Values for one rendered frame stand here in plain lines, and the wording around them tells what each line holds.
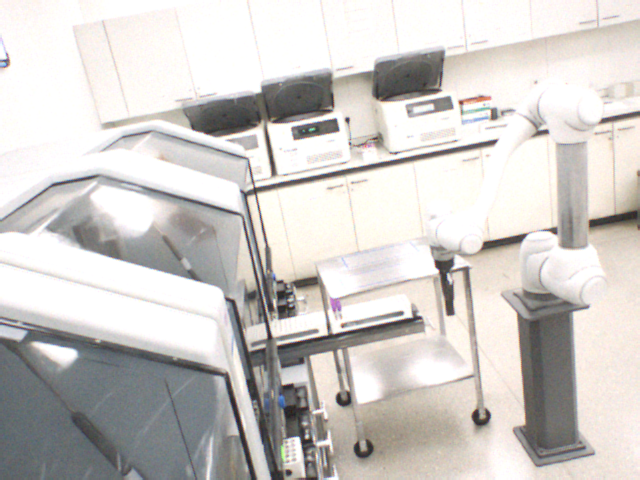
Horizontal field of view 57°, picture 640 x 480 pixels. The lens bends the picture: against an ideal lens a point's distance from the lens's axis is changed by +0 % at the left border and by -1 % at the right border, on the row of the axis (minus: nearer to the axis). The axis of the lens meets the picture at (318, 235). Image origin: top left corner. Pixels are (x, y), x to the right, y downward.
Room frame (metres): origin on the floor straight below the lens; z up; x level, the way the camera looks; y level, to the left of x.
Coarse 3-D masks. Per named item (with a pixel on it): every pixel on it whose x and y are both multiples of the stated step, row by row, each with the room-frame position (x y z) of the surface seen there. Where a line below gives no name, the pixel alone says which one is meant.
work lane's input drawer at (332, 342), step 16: (400, 320) 1.94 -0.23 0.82; (416, 320) 1.94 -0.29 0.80; (336, 336) 1.93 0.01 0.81; (352, 336) 1.92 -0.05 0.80; (368, 336) 1.92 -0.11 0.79; (384, 336) 1.93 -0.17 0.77; (400, 336) 1.93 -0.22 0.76; (288, 352) 1.91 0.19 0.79; (304, 352) 1.92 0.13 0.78; (320, 352) 1.92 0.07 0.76
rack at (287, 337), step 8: (320, 312) 2.03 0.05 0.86; (280, 320) 2.03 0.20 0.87; (288, 320) 2.03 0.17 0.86; (296, 320) 2.00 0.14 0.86; (304, 320) 2.00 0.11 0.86; (312, 320) 1.98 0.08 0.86; (320, 320) 1.98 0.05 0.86; (272, 328) 1.98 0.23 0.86; (280, 328) 1.97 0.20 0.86; (288, 328) 1.95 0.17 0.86; (296, 328) 1.94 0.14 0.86; (304, 328) 1.93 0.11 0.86; (312, 328) 1.93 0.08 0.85; (320, 328) 1.94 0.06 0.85; (280, 336) 2.01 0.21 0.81; (288, 336) 2.00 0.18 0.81; (296, 336) 1.99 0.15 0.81; (304, 336) 1.96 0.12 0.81; (312, 336) 1.94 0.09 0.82
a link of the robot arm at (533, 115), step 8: (552, 80) 2.06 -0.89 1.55; (560, 80) 2.06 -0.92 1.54; (536, 88) 2.08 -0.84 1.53; (544, 88) 2.02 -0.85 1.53; (528, 96) 2.08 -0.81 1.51; (536, 96) 2.02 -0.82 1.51; (520, 104) 2.09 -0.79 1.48; (528, 104) 2.04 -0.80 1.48; (536, 104) 2.00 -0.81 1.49; (520, 112) 2.05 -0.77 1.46; (528, 112) 2.03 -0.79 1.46; (536, 112) 2.01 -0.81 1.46; (536, 120) 2.02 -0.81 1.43
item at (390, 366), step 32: (352, 256) 2.65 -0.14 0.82; (384, 256) 2.57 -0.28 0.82; (416, 256) 2.50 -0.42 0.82; (320, 288) 2.66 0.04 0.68; (352, 288) 2.29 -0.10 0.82; (384, 288) 2.26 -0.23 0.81; (384, 352) 2.65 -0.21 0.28; (416, 352) 2.59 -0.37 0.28; (448, 352) 2.53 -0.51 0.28; (352, 384) 2.24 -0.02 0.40; (384, 384) 2.37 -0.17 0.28; (416, 384) 2.32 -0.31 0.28; (480, 384) 2.30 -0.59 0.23; (480, 416) 2.30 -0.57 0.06
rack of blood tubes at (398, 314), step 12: (384, 300) 2.03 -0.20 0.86; (396, 300) 2.01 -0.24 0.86; (408, 300) 1.99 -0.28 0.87; (336, 312) 2.01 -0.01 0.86; (348, 312) 1.99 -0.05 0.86; (360, 312) 1.98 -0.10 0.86; (372, 312) 1.95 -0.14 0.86; (384, 312) 1.94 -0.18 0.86; (396, 312) 2.02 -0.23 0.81; (408, 312) 1.95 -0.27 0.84; (336, 324) 1.94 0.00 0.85; (348, 324) 1.97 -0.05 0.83; (360, 324) 1.95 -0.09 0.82; (372, 324) 1.94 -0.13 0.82
